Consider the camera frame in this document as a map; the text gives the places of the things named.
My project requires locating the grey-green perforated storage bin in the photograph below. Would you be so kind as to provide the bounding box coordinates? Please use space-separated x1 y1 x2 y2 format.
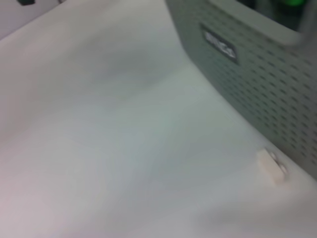
164 0 317 182

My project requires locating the white building brick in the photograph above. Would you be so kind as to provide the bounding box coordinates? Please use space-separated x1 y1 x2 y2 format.
256 148 290 186

